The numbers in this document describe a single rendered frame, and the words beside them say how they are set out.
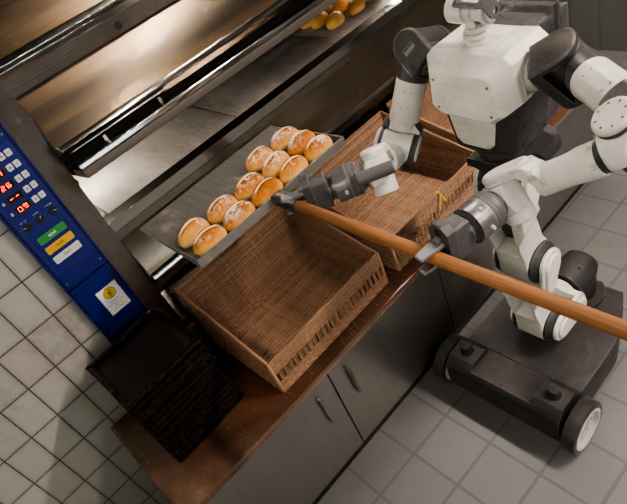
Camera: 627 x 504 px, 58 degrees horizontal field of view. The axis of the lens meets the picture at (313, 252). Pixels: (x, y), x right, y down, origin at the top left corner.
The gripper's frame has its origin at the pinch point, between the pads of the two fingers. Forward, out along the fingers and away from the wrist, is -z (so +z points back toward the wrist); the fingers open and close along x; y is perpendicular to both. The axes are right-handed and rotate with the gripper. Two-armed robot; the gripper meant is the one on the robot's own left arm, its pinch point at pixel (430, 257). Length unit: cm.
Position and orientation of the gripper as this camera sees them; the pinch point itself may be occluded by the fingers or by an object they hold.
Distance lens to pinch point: 116.4
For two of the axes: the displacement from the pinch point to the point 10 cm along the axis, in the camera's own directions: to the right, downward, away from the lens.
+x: 3.4, 7.1, 6.2
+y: -5.4, -3.9, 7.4
